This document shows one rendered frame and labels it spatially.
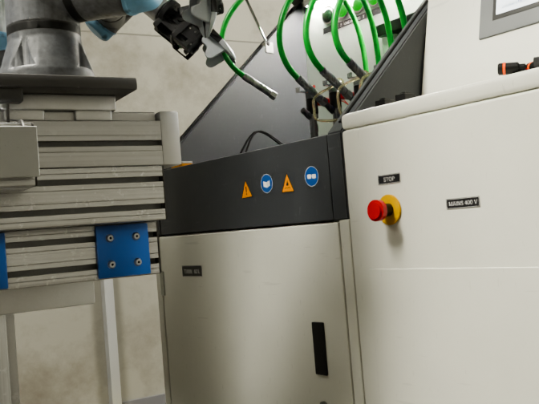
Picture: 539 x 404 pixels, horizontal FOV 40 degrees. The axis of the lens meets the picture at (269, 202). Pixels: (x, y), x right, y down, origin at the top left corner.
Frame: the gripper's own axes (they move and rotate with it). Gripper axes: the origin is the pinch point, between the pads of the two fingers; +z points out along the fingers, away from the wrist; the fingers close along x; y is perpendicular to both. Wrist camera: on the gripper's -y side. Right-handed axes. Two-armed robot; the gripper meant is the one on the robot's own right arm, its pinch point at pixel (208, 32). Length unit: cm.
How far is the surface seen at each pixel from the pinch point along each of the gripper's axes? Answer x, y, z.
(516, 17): 56, -28, 9
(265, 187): 11.3, -3.0, 34.9
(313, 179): 26.0, -3.0, 34.7
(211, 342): -13, -3, 68
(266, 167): 12.3, -3.0, 30.9
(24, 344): -177, -20, 83
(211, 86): -163, -114, -28
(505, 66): 64, -12, 21
